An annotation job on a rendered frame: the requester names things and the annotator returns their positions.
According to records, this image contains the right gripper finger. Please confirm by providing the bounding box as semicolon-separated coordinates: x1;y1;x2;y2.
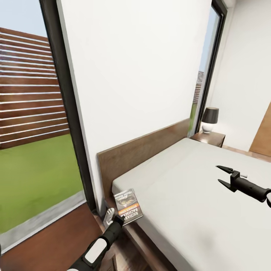
217;166;235;174
218;179;230;190

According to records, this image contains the hardback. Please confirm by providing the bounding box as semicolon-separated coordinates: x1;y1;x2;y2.
114;188;143;227

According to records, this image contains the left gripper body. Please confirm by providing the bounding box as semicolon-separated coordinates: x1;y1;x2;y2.
107;214;125;241

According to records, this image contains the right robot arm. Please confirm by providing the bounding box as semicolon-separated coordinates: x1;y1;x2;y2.
217;166;271;208

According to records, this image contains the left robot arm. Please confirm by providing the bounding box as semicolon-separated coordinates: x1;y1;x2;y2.
67;208;125;271

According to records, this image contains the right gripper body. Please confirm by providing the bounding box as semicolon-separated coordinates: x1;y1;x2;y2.
230;171;255;196

